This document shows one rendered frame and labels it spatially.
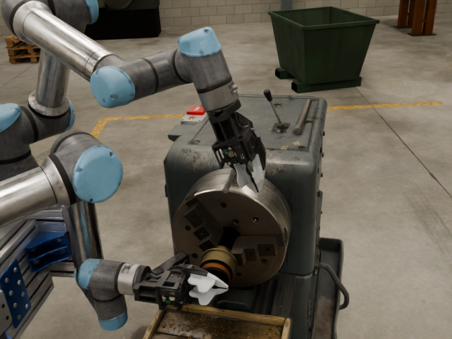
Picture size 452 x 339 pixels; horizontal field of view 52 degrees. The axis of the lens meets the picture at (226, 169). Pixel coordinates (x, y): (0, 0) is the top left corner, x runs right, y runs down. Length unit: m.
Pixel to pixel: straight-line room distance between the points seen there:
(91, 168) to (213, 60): 0.33
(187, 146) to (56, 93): 0.40
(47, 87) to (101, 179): 0.48
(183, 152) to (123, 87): 0.53
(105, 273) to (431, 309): 1.98
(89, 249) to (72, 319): 1.52
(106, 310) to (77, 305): 1.61
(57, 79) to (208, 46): 0.60
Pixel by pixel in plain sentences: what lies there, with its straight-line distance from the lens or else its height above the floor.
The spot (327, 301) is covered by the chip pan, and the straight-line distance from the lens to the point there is 1.89.
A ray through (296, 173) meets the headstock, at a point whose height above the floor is 1.22.
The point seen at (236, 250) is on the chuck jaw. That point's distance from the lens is 1.18.
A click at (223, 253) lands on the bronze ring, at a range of 1.15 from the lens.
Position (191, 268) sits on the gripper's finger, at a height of 1.12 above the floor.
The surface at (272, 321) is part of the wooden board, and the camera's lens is 1.29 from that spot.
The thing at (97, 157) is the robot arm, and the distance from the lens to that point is 0.98.
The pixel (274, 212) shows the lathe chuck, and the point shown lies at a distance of 1.19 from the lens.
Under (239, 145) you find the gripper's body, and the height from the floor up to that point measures 1.44.
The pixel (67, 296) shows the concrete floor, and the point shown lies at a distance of 2.92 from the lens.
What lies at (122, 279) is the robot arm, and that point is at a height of 1.10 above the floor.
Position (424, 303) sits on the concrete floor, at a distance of 2.80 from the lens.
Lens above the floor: 1.81
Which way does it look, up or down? 27 degrees down
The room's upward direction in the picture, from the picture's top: 3 degrees counter-clockwise
